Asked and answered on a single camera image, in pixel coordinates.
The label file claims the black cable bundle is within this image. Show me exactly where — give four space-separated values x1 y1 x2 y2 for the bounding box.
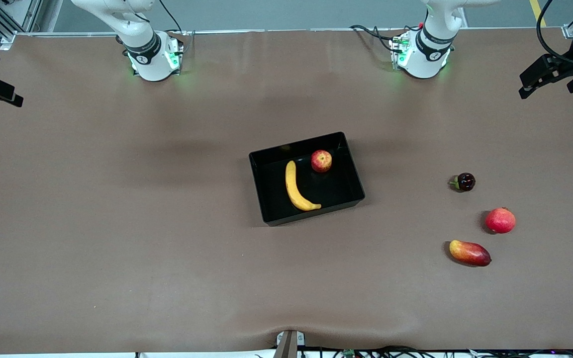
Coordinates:
301 345 573 358

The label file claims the grey metal clamp bracket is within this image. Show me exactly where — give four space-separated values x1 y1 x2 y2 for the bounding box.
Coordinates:
274 330 306 358

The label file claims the yellow banana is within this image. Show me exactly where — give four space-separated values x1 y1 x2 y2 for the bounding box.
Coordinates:
285 160 323 212

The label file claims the yellow floor tape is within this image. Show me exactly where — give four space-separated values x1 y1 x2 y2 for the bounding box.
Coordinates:
529 0 547 28

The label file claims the black base power cable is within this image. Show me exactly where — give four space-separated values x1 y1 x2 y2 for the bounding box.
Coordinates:
159 0 188 36
350 24 397 53

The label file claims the red yellow mango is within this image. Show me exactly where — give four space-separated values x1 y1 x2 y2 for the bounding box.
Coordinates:
449 240 492 268

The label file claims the red pomegranate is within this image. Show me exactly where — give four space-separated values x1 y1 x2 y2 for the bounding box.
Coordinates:
485 207 517 235

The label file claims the red yellow apple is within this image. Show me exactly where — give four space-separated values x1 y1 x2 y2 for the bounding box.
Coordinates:
310 149 333 174

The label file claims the black plastic box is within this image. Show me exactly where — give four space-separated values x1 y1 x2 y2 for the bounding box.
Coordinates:
248 131 366 227

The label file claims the dark purple mangosteen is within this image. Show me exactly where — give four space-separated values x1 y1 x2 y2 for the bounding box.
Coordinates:
449 173 477 192

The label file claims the brown table mat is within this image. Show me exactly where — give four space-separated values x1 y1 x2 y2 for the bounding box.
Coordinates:
0 29 573 355

